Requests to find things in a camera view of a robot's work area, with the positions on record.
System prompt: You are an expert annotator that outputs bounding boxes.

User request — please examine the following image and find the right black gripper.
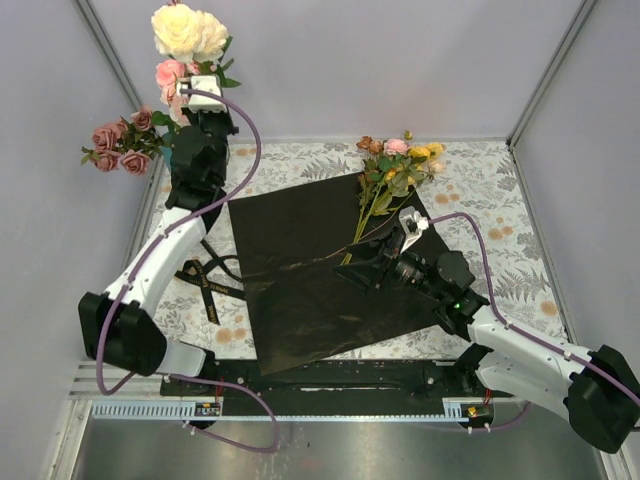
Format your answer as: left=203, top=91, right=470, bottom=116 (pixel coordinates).
left=333, top=223, right=447, bottom=302

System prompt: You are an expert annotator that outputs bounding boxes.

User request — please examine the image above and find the pink rose stem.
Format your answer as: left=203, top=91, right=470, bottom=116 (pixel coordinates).
left=160, top=86, right=190, bottom=127
left=155, top=59, right=186, bottom=90

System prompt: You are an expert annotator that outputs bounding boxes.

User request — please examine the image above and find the black wrapping paper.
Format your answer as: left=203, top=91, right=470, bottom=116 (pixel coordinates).
left=229, top=174, right=437, bottom=375

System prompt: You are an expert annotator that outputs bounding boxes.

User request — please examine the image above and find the mauve rose stem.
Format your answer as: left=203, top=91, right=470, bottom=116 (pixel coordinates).
left=80, top=106, right=178, bottom=176

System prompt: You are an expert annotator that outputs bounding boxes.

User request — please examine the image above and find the cream rose stem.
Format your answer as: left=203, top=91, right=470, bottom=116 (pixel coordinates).
left=151, top=1, right=241, bottom=89

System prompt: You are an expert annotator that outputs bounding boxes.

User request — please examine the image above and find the black printed ribbon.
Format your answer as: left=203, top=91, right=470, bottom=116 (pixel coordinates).
left=174, top=240, right=245, bottom=325

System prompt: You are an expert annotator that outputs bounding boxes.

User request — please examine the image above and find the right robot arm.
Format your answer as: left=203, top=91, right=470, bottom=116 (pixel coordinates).
left=334, top=232, right=639, bottom=454

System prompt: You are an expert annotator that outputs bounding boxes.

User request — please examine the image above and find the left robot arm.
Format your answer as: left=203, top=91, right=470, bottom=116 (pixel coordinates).
left=78, top=110, right=238, bottom=395

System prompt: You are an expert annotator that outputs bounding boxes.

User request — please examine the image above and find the teal cylindrical vase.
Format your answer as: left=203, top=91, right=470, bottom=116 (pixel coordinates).
left=159, top=146, right=172, bottom=169

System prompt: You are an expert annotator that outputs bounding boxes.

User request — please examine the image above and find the flower bouquet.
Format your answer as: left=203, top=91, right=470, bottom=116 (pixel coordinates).
left=353, top=131, right=446, bottom=243

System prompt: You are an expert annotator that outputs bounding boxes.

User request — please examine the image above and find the floral tablecloth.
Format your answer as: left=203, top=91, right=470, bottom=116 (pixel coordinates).
left=154, top=141, right=568, bottom=359

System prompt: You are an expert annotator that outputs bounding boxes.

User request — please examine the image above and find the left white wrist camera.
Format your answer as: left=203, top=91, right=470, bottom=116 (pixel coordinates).
left=177, top=75, right=227, bottom=113

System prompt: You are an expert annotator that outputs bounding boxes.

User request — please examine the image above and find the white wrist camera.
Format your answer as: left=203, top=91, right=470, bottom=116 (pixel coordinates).
left=177, top=75, right=227, bottom=113
left=398, top=207, right=430, bottom=253

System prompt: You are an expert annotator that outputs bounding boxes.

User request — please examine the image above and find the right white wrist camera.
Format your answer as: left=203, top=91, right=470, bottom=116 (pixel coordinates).
left=398, top=207, right=430, bottom=253

